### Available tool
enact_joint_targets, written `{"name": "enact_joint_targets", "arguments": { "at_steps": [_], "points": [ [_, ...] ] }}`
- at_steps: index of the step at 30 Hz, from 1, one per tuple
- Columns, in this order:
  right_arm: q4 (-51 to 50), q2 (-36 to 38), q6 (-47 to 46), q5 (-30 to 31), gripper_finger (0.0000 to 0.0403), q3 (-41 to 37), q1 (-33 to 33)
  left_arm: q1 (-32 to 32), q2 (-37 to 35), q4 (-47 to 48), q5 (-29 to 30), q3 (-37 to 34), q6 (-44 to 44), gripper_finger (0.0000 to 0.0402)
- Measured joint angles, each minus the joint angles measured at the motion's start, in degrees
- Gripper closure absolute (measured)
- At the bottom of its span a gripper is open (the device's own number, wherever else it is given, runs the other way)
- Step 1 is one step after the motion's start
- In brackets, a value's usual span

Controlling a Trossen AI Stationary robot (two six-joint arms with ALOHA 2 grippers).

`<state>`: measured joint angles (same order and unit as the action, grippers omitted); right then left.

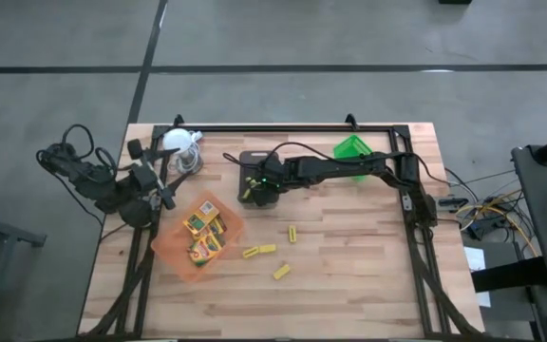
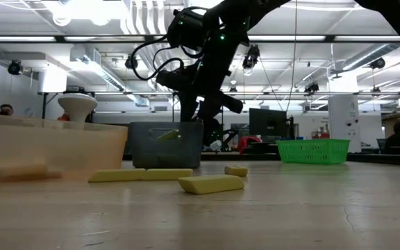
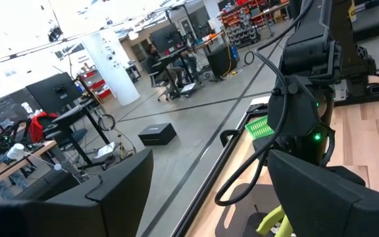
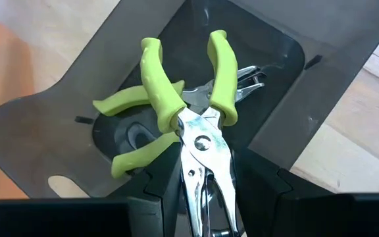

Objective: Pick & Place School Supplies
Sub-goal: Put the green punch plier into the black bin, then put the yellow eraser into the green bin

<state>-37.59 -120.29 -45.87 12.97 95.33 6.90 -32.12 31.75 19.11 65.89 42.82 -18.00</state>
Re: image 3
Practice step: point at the shelf with red bins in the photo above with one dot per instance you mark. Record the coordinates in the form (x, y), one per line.
(242, 23)

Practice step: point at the small white cylinder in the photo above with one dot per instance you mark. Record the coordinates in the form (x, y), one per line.
(15, 151)

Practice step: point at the black desk monitor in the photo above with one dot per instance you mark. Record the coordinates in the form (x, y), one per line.
(166, 37)

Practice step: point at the red bag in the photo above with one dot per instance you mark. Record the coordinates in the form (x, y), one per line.
(39, 126)

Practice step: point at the black computer tower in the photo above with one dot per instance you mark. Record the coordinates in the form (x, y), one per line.
(222, 61)

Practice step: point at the white building pillar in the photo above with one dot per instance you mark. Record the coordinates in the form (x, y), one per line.
(110, 66)

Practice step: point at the black box on floor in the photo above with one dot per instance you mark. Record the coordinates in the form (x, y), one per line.
(156, 134)

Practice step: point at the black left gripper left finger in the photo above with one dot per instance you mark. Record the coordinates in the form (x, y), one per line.
(77, 214)

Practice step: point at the wooden desk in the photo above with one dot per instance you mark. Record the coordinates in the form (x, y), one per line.
(41, 147)

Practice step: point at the seated person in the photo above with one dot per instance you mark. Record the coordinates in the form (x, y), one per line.
(163, 66)

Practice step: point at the black monitor on stand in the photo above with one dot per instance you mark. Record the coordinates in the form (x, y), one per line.
(54, 92)

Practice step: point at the pale green block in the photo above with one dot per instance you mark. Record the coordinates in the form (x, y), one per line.
(268, 220)

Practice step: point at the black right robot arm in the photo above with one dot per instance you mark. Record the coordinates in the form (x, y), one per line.
(314, 49)

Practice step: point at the black ceiling spotlight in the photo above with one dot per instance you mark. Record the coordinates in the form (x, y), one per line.
(55, 33)

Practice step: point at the dark office chair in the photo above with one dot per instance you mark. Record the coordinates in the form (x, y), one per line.
(67, 136)

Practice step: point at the green plastic mesh basket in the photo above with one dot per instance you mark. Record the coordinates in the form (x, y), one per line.
(260, 127)

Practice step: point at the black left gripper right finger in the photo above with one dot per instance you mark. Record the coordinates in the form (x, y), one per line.
(324, 210)

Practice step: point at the dark grey plastic bin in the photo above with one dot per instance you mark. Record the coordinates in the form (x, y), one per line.
(239, 204)

